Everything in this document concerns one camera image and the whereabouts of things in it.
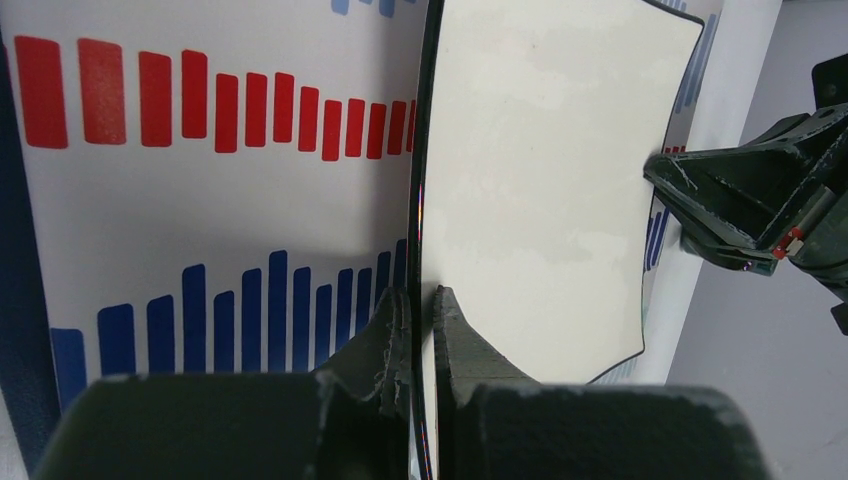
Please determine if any patterned cloth napkin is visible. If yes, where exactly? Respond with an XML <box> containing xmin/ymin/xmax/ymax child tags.
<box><xmin>0</xmin><ymin>0</ymin><xmax>723</xmax><ymax>475</ymax></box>

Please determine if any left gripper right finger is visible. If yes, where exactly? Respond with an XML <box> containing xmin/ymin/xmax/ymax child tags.
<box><xmin>433</xmin><ymin>286</ymin><xmax>771</xmax><ymax>479</ymax></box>

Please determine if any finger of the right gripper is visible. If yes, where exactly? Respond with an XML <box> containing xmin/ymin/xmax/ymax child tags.
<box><xmin>644</xmin><ymin>112</ymin><xmax>833</xmax><ymax>238</ymax></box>
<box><xmin>680</xmin><ymin>218</ymin><xmax>782</xmax><ymax>277</ymax></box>

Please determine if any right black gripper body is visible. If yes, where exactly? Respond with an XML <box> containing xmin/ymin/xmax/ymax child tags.
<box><xmin>789</xmin><ymin>54</ymin><xmax>847</xmax><ymax>334</ymax></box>

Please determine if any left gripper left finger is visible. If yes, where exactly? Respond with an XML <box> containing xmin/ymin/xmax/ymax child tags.
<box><xmin>36</xmin><ymin>288</ymin><xmax>412</xmax><ymax>479</ymax></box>

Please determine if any white square plate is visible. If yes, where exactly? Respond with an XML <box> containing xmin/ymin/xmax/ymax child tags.
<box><xmin>407</xmin><ymin>0</ymin><xmax>706</xmax><ymax>480</ymax></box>

